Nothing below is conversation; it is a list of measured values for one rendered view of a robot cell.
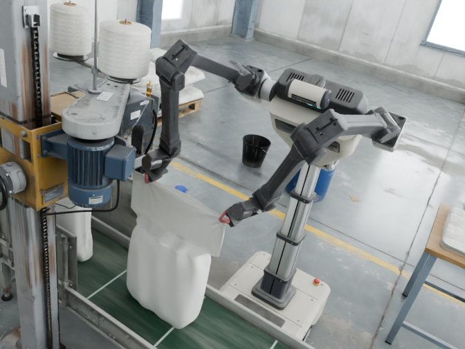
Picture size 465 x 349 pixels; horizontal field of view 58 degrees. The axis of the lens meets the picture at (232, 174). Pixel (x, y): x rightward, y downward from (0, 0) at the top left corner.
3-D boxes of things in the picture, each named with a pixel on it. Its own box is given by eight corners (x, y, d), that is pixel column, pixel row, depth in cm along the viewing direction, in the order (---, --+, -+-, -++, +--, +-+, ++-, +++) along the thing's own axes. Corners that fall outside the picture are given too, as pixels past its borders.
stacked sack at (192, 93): (205, 100, 545) (207, 88, 538) (172, 111, 493) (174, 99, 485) (179, 90, 562) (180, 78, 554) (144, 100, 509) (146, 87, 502)
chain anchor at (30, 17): (44, 29, 128) (43, 7, 125) (29, 30, 124) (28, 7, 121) (38, 26, 129) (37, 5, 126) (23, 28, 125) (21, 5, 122)
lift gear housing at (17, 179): (28, 194, 149) (25, 167, 144) (12, 200, 145) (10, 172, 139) (8, 182, 153) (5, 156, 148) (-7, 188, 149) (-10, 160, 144)
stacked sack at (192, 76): (207, 82, 534) (209, 70, 527) (174, 91, 480) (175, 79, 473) (180, 72, 551) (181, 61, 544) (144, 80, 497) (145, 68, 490)
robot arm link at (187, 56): (192, 48, 131) (171, 31, 134) (169, 84, 135) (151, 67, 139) (255, 75, 170) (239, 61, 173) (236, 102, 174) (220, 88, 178)
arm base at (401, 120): (384, 111, 159) (371, 140, 160) (383, 104, 152) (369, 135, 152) (407, 118, 156) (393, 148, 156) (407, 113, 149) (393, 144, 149)
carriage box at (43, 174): (106, 181, 176) (109, 110, 161) (34, 214, 149) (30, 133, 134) (66, 158, 185) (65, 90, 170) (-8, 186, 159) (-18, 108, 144)
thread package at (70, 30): (100, 55, 156) (101, 7, 148) (68, 60, 145) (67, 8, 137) (72, 44, 162) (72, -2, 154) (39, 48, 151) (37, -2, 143)
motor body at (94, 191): (120, 199, 156) (124, 138, 144) (88, 217, 144) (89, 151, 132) (91, 183, 162) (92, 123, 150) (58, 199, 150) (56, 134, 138)
